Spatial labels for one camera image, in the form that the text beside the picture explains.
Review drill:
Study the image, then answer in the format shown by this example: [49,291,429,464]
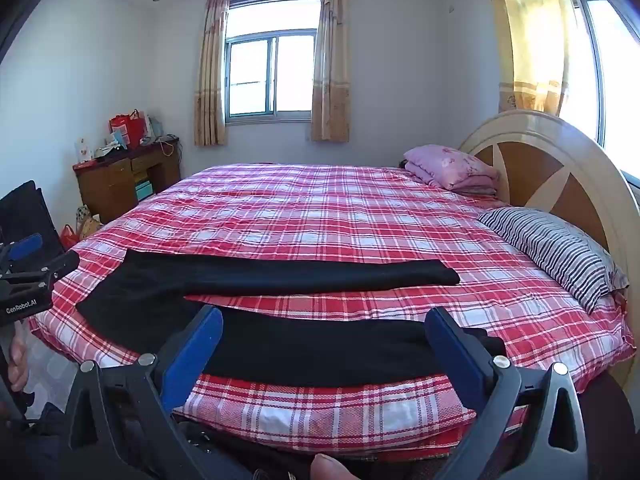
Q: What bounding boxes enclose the yellow sunlit curtain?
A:
[482,0,571,115]

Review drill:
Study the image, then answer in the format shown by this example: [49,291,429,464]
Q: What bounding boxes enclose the red gift bag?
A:
[109,110,146,148]

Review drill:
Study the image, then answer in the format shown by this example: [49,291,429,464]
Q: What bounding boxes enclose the pink folded quilt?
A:
[402,145,501,197]

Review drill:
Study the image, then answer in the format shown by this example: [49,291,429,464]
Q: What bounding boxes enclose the red plaid bed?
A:
[27,162,636,453]

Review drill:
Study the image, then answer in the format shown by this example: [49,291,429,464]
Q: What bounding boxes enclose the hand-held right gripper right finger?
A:
[424,306,588,480]

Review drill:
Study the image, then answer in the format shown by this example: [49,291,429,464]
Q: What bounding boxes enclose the person's dark clothing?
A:
[0,400,76,480]

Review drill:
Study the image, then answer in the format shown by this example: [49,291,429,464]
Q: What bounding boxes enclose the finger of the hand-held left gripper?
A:
[0,250,81,287]
[0,234,44,263]

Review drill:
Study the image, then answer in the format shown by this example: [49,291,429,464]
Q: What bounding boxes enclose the striped pillow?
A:
[477,206,630,315]

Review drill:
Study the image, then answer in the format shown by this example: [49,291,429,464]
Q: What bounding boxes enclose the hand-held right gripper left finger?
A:
[60,305,256,480]

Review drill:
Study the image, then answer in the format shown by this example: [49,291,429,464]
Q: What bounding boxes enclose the black pants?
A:
[75,250,507,389]

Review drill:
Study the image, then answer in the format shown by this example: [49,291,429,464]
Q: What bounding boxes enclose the person's left hand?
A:
[7,332,32,394]

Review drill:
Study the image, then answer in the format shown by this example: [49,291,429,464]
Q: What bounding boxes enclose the yellow patterned bag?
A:
[75,205,105,238]

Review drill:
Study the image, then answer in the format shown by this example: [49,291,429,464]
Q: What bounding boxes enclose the brown wooden desk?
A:
[73,136,182,224]

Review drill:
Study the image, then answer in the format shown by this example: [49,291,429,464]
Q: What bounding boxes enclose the beige patterned curtain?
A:
[311,0,351,142]
[194,0,231,147]

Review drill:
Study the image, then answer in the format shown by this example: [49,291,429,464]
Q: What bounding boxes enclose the person's right hand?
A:
[310,453,362,480]

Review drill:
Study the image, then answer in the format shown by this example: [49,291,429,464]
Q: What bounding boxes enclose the large bright window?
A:
[552,0,640,181]

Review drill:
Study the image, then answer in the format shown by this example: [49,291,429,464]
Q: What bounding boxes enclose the black chair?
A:
[0,180,66,261]

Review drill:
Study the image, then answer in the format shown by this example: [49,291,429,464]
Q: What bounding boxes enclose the sliding window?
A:
[224,0,321,121]

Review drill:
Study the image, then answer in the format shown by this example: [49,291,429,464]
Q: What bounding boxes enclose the cream and wood headboard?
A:
[457,110,640,311]

